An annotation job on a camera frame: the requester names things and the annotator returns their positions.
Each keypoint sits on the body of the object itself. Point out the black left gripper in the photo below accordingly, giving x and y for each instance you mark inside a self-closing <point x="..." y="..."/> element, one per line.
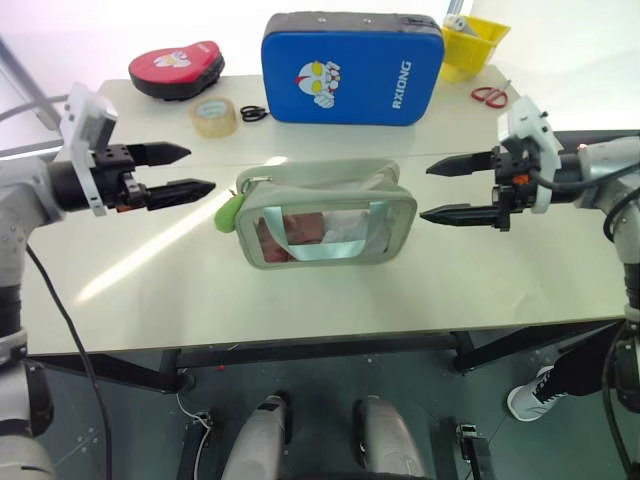
<point x="116" y="177"/>

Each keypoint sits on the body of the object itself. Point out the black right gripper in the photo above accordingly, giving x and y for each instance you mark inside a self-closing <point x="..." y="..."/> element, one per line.
<point x="510" y="187"/>

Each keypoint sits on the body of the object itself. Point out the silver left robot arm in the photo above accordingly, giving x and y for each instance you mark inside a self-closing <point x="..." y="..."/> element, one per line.
<point x="20" y="200"/>

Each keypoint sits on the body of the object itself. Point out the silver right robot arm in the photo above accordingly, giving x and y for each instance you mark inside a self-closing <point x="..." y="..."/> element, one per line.
<point x="607" y="172"/>

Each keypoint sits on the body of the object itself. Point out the clear green toiletry bag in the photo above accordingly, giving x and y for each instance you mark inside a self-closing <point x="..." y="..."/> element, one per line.
<point x="325" y="220"/>

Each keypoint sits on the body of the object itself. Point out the clear packing tape roll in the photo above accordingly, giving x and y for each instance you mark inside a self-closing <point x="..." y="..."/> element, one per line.
<point x="213" y="117"/>

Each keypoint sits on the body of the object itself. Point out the green plush zipper charm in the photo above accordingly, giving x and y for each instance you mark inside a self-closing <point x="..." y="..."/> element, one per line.
<point x="227" y="214"/>

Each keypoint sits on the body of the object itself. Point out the red curved punch mitt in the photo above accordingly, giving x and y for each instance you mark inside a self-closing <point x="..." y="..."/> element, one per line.
<point x="175" y="67"/>

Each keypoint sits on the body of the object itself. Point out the yellow plastic bin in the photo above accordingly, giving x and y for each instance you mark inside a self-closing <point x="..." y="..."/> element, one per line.
<point x="472" y="45"/>

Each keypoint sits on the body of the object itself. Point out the blue rectangular kick pad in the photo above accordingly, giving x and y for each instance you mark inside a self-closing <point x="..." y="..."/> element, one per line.
<point x="350" y="70"/>

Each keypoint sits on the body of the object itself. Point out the grey roll in bin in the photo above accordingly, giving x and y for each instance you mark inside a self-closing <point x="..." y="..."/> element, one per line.
<point x="460" y="24"/>

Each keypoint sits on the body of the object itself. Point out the white sneaker with black leg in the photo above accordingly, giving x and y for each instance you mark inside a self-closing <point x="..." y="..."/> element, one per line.
<point x="545" y="390"/>

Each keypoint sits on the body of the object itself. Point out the grey right robot leg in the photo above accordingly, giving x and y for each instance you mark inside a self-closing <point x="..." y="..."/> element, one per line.
<point x="387" y="437"/>

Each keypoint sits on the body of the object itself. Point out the grey robot leg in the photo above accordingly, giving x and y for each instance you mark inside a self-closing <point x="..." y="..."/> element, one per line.
<point x="260" y="440"/>
<point x="387" y="437"/>

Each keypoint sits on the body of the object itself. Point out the grey left robot leg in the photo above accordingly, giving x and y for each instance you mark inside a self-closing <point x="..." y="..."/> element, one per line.
<point x="260" y="440"/>

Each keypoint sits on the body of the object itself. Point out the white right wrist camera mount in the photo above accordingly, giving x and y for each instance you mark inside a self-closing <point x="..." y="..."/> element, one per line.
<point x="531" y="134"/>

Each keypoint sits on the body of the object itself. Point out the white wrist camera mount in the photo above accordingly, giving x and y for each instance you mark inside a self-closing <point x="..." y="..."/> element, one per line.
<point x="86" y="131"/>
<point x="531" y="134"/>

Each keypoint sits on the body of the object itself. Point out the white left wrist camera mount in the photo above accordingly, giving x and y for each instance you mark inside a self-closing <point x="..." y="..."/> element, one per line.
<point x="86" y="131"/>

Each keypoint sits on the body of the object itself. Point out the black table frame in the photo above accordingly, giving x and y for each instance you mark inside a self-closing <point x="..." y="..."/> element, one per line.
<point x="320" y="350"/>

